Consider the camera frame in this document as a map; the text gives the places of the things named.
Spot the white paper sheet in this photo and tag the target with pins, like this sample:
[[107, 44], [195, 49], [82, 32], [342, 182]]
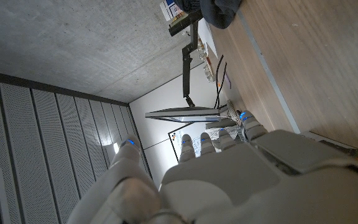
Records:
[[207, 35]]

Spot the whiteboard with black frame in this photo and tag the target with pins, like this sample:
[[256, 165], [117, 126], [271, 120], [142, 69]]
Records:
[[175, 141]]

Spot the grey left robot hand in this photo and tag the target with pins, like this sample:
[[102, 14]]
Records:
[[244, 186]]

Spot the colourful printed box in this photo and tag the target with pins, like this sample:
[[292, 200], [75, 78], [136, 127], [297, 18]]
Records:
[[171, 8]]

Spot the black computer monitor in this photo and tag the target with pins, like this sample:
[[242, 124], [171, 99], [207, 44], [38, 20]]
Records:
[[185, 112]]

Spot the dark navy shorts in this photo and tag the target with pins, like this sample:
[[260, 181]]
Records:
[[219, 14]]

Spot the white ceiling light strip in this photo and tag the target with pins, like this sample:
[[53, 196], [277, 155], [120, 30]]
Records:
[[116, 147]]

